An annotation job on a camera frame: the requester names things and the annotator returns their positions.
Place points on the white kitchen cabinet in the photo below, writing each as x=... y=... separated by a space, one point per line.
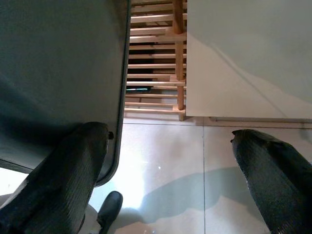
x=243 y=61

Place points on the small black door bumper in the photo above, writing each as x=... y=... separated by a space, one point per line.
x=111 y=134

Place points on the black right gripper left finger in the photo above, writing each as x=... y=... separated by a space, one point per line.
x=56 y=185

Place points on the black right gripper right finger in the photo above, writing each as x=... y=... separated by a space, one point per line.
x=280 y=185

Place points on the wooden slatted rack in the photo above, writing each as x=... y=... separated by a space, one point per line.
x=156 y=39

